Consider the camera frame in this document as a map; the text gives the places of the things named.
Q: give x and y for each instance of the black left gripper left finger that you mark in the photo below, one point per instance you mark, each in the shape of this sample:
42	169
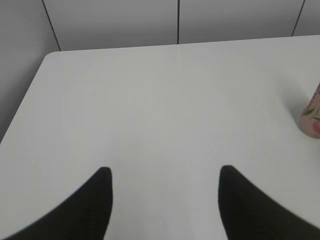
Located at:
84	215

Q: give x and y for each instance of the pink peach tea bottle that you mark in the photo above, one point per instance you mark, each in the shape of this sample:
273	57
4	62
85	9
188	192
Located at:
309	121

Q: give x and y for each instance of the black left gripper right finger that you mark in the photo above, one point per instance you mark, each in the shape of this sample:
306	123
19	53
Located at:
247	213

